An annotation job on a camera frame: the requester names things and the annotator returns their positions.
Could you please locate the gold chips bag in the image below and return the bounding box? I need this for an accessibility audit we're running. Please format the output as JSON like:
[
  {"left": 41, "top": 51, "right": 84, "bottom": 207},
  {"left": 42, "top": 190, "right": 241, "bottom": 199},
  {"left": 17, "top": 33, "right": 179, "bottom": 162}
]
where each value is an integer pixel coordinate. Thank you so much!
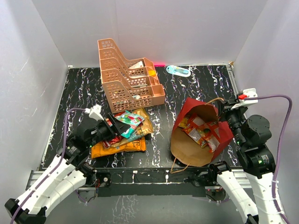
[{"left": 127, "top": 108, "right": 154, "bottom": 142}]

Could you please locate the orange honey dijon chips bag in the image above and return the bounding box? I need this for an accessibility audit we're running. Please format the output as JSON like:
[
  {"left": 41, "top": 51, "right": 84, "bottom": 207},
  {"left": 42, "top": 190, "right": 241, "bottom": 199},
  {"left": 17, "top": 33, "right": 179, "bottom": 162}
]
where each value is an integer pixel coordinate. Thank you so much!
[{"left": 91, "top": 137, "right": 146, "bottom": 159}]

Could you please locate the orange fruit candy bag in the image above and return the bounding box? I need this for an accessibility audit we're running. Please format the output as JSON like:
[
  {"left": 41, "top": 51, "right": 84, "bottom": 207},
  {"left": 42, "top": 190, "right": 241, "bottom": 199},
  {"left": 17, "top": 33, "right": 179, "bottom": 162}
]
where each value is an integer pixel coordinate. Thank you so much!
[{"left": 182, "top": 113, "right": 220, "bottom": 153}]

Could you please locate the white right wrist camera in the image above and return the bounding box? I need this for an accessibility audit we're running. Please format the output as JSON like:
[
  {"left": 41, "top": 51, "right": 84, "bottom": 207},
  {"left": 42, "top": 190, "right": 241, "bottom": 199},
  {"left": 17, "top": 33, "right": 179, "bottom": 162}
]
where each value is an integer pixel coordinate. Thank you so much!
[{"left": 231, "top": 88, "right": 258, "bottom": 110}]

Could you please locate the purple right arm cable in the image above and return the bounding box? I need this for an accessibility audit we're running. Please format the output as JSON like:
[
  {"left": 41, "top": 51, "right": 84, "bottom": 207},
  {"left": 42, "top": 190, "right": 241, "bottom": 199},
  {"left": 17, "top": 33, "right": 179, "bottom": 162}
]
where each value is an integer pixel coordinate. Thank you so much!
[{"left": 244, "top": 94, "right": 294, "bottom": 224}]

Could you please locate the teal Fox's candy bag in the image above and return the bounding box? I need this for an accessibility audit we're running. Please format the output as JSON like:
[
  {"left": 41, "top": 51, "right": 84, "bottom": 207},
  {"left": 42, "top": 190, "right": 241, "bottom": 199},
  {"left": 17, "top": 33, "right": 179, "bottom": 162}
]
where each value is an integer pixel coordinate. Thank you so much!
[{"left": 114, "top": 111, "right": 145, "bottom": 138}]

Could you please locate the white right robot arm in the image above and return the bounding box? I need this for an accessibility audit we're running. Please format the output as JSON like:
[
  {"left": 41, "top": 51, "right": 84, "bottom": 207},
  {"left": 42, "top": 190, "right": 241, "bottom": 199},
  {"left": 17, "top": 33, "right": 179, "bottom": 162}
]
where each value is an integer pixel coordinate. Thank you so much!
[{"left": 208, "top": 99, "right": 289, "bottom": 224}]

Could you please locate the blue white blister pack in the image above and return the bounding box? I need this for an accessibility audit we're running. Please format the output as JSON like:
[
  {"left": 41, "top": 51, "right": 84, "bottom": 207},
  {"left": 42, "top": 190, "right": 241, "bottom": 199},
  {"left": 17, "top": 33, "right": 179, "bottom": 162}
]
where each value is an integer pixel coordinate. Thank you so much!
[{"left": 166, "top": 65, "right": 191, "bottom": 77}]

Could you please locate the pink tape strip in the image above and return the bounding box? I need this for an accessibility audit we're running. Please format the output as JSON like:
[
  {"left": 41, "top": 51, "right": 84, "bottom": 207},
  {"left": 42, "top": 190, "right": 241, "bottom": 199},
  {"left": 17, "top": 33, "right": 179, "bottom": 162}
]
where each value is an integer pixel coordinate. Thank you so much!
[{"left": 154, "top": 62, "right": 165, "bottom": 67}]

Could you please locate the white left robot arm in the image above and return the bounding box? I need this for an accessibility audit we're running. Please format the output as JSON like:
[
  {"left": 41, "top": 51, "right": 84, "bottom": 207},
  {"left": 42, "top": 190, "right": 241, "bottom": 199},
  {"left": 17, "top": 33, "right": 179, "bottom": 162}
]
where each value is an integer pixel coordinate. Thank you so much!
[{"left": 5, "top": 113, "right": 130, "bottom": 224}]

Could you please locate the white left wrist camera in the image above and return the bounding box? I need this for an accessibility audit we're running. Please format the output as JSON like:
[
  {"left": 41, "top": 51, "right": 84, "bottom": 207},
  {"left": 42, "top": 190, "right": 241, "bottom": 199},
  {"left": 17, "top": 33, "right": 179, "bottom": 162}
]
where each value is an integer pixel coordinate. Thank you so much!
[{"left": 84, "top": 104, "right": 103, "bottom": 121}]

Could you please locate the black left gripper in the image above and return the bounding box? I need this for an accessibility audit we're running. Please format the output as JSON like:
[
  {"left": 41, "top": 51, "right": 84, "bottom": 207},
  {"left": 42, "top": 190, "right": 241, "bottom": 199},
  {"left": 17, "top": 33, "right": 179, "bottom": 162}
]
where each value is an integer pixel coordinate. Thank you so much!
[{"left": 88, "top": 113, "right": 130, "bottom": 147}]

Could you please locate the pink plastic tiered organizer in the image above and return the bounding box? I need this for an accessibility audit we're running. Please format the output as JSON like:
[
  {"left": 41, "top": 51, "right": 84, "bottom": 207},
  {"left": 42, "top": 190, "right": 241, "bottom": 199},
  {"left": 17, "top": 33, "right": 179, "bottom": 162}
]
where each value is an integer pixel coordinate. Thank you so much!
[{"left": 98, "top": 38, "right": 165, "bottom": 113}]

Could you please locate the red brown paper bag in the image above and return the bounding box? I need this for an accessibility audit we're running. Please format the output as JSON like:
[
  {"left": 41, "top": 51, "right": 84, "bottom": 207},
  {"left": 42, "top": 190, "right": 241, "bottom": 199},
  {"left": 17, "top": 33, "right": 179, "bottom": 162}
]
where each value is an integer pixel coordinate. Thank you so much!
[{"left": 171, "top": 98, "right": 233, "bottom": 173}]

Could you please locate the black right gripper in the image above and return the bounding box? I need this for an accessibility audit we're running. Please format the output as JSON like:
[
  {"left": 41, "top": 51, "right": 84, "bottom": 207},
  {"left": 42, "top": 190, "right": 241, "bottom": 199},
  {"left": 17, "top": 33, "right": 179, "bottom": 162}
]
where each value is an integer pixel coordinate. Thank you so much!
[{"left": 216, "top": 97, "right": 247, "bottom": 146}]

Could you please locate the orange yellow block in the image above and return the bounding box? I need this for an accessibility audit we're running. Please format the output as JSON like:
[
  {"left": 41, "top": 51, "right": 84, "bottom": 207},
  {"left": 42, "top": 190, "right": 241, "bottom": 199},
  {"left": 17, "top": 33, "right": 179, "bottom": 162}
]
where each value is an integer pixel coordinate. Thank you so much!
[{"left": 148, "top": 70, "right": 157, "bottom": 77}]

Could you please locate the black aluminium front rail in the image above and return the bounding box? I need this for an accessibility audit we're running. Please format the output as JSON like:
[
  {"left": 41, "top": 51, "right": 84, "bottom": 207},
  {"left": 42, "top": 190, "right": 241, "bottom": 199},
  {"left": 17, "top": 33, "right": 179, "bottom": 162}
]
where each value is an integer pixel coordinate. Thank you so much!
[{"left": 27, "top": 167, "right": 254, "bottom": 199}]

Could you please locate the dark red Doritos bag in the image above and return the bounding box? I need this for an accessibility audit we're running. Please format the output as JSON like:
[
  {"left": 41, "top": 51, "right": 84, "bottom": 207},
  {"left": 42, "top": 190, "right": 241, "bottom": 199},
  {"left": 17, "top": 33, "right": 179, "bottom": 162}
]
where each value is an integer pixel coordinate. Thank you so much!
[{"left": 102, "top": 136, "right": 123, "bottom": 148}]

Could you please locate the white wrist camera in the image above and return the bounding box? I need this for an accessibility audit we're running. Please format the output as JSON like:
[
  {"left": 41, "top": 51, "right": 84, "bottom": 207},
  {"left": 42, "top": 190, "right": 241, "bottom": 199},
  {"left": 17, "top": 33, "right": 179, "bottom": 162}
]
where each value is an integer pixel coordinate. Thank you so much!
[
  {"left": 84, "top": 104, "right": 103, "bottom": 121},
  {"left": 231, "top": 88, "right": 258, "bottom": 110}
]

